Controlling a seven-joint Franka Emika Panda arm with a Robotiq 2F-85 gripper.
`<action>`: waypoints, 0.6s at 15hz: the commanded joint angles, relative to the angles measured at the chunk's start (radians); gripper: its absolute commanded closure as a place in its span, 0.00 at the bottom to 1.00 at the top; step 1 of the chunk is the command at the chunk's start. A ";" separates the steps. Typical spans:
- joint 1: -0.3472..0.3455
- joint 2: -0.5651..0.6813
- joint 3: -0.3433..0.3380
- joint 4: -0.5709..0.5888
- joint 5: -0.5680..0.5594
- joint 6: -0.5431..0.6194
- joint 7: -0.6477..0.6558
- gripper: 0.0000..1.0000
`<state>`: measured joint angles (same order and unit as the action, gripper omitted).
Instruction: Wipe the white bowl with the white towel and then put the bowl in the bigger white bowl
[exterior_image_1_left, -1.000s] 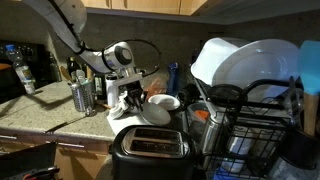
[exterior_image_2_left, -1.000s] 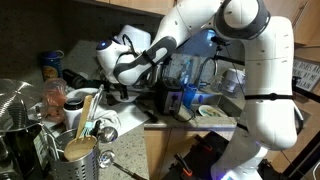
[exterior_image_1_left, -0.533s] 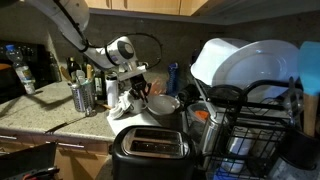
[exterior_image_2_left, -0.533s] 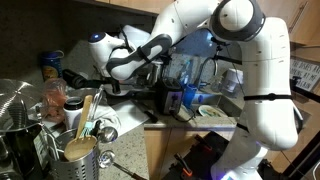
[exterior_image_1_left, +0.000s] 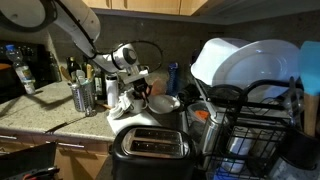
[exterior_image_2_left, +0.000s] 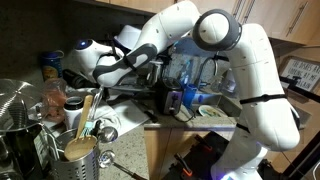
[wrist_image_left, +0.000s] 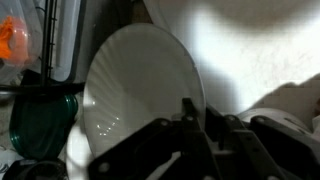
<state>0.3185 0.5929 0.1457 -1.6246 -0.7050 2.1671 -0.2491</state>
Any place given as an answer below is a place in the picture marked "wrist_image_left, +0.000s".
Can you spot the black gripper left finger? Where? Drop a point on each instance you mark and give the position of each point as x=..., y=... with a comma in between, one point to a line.
x=196, y=150

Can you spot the green plastic lid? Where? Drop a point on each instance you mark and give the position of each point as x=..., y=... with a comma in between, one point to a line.
x=40, y=130

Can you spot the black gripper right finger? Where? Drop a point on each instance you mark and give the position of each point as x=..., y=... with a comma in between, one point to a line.
x=246, y=153

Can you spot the small white ribbed bowl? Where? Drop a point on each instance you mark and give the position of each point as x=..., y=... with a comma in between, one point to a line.
x=140, y=83

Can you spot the clear plastic food container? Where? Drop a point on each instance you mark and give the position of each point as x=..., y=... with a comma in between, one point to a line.
x=13, y=40

